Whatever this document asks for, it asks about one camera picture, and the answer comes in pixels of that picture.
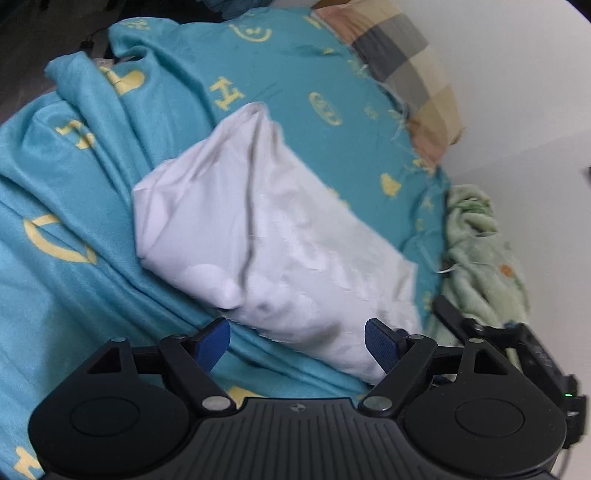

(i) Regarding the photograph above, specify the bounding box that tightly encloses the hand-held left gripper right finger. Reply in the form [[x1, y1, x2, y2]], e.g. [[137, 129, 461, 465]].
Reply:
[[361, 318, 512, 415]]

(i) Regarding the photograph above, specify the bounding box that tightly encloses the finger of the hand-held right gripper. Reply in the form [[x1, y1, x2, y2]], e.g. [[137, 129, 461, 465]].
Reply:
[[431, 295, 530, 352]]

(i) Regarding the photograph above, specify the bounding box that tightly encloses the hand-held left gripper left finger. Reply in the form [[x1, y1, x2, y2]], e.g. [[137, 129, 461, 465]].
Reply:
[[87, 318, 237, 415]]

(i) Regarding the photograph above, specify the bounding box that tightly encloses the white garment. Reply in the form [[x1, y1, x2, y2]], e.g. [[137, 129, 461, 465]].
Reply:
[[131, 102, 424, 385]]

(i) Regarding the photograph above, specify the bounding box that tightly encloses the green fleece blanket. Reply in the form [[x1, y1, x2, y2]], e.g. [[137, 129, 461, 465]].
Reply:
[[425, 184, 533, 370]]

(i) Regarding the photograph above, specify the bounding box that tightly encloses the teal printed bed sheet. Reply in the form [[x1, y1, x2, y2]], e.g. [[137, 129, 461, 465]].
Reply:
[[0, 7, 452, 480]]

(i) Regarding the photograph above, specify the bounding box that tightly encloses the checked pillow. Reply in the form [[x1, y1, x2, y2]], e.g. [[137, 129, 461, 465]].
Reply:
[[314, 0, 465, 168]]

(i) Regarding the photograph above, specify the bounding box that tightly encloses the black cable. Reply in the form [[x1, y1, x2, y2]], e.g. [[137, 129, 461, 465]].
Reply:
[[80, 27, 110, 52]]

